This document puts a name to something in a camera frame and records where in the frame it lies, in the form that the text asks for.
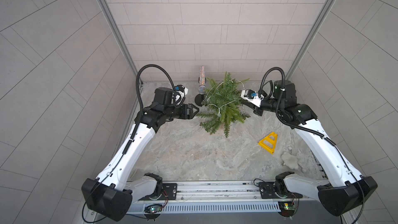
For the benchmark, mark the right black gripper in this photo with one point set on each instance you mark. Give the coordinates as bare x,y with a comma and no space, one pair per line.
256,109

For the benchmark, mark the black mounting plate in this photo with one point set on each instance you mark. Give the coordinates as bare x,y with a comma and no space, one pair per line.
268,191
169,188

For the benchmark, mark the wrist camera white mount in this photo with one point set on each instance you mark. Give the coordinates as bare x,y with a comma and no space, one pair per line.
252,96
180,94

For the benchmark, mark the green circuit board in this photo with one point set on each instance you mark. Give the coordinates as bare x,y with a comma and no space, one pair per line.
287,209
153,209

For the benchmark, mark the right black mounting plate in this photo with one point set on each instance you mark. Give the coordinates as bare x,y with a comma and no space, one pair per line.
268,191

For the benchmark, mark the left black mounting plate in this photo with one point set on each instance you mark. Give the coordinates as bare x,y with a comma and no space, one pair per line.
169,188

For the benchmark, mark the yellow plastic triangle frame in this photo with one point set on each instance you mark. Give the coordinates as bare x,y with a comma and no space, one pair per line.
269,142

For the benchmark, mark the right green circuit board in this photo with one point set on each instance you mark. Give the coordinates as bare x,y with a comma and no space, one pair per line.
287,209

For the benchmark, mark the left green circuit board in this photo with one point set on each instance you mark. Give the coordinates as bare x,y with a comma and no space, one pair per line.
153,209

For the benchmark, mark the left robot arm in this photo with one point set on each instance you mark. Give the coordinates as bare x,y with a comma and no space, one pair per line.
110,194

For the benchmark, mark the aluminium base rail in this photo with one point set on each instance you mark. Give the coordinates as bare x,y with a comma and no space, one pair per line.
208,197

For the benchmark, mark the small green christmas tree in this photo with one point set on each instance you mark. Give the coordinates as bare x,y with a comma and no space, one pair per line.
211,123

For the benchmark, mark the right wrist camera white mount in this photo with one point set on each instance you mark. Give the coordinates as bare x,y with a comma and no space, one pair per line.
252,96

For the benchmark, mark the clear string lights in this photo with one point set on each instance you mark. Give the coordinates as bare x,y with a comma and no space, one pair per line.
223,95

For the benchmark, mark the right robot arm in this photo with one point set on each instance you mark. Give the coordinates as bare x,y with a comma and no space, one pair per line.
344,188

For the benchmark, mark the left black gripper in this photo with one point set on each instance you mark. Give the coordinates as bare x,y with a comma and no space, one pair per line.
188,115

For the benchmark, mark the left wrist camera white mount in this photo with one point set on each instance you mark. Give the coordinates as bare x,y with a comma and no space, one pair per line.
180,94

